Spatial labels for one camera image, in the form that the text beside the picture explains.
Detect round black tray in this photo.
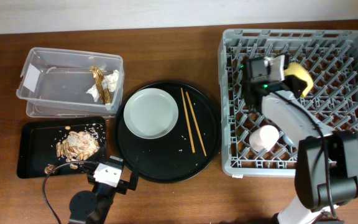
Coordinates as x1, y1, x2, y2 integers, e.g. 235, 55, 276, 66
112, 81, 221, 184

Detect pink cup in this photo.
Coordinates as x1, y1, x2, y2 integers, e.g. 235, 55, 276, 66
249, 125, 279, 152

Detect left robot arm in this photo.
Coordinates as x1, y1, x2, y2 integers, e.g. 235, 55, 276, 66
68, 156, 139, 224

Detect grey plate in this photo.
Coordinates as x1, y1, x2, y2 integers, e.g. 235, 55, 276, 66
124, 88, 178, 139

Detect noodle food scraps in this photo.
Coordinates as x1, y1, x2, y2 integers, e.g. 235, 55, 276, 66
44, 123, 106, 174

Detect gold brown snack wrapper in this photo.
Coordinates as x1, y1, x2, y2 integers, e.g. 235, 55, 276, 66
87, 65, 111, 105

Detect grey dishwasher rack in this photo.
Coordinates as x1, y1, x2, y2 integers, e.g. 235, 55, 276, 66
218, 29, 358, 178

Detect black rectangular tray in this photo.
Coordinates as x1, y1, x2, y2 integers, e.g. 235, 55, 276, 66
17, 116, 106, 179

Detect clear plastic bin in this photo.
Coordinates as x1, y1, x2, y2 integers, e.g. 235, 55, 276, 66
16, 47, 124, 118

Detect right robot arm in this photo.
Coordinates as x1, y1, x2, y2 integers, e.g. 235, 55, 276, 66
241, 54, 358, 223

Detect white tissue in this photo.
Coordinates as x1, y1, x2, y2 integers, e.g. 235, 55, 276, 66
86, 70, 119, 102

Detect yellow bowl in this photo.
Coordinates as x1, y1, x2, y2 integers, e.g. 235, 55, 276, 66
284, 62, 314, 98

